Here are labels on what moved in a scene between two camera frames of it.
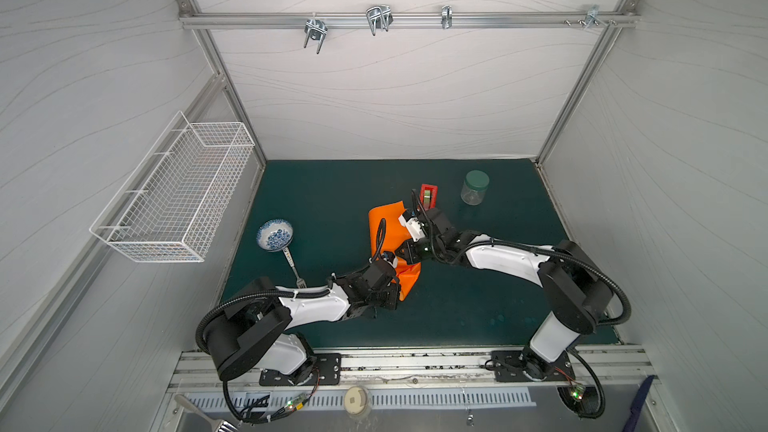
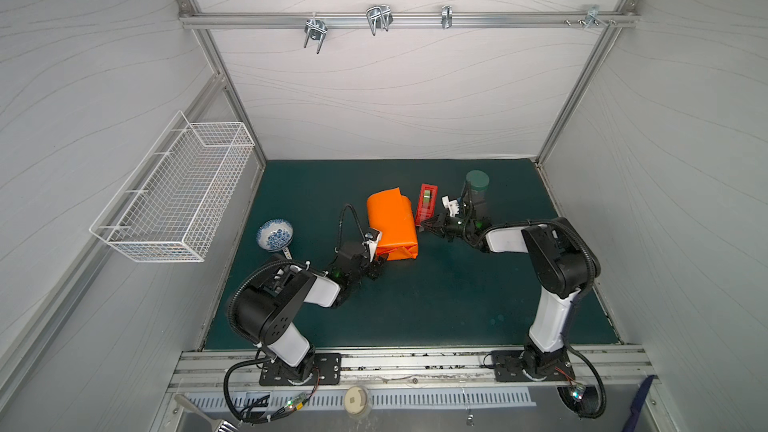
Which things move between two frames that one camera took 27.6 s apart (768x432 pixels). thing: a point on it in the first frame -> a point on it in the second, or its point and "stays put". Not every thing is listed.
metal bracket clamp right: x=592 y=17 stays put
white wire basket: x=168 y=209 stays put
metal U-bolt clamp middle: x=379 y=17 stays put
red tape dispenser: x=428 y=196 stays put
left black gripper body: x=387 y=298 -> x=370 y=269
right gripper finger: x=410 y=251 -> x=436 y=224
